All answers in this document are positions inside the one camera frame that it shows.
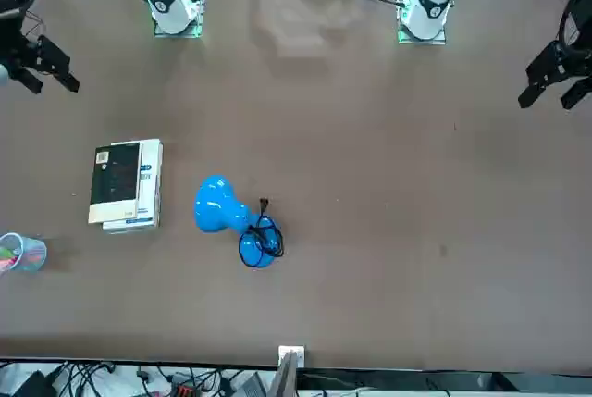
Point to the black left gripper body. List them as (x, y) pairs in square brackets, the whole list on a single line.
[(575, 61)]

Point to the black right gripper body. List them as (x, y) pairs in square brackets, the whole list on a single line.
[(16, 47)]

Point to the black and cream book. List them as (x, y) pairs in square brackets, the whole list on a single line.
[(115, 179)]

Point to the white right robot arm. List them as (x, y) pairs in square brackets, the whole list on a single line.
[(168, 3)]

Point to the white book blue print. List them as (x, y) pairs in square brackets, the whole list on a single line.
[(150, 184)]

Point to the green marker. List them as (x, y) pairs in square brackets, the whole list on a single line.
[(8, 251)]

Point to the blue mesh pen cup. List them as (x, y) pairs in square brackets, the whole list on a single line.
[(32, 256)]

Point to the blue desk lamp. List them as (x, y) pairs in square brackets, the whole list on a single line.
[(217, 205)]

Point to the grey power adapter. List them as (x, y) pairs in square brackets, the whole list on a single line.
[(252, 385)]

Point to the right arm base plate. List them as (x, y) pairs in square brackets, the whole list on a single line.
[(198, 13)]

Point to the grey aluminium post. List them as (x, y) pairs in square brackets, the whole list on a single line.
[(284, 378)]

